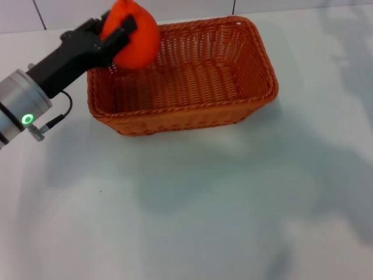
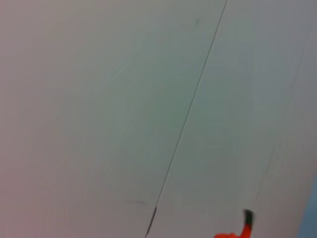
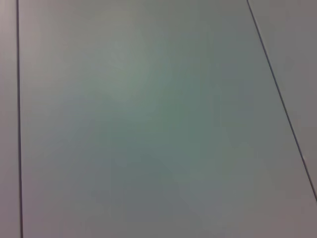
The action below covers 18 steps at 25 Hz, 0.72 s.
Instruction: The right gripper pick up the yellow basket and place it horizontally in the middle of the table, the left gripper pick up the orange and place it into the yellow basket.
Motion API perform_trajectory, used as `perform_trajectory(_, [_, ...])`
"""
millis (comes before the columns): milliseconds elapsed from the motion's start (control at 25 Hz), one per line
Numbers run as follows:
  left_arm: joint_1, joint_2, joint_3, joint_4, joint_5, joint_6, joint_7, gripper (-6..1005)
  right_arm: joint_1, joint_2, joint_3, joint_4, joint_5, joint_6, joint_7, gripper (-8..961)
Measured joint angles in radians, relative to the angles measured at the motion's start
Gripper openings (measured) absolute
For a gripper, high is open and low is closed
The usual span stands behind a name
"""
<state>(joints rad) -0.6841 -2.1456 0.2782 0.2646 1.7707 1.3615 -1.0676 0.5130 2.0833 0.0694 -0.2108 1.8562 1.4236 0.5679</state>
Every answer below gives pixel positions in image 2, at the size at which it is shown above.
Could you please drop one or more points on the orange toy fruit with stem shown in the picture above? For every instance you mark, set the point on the orange toy fruit with stem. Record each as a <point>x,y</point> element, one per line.
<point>246,228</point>

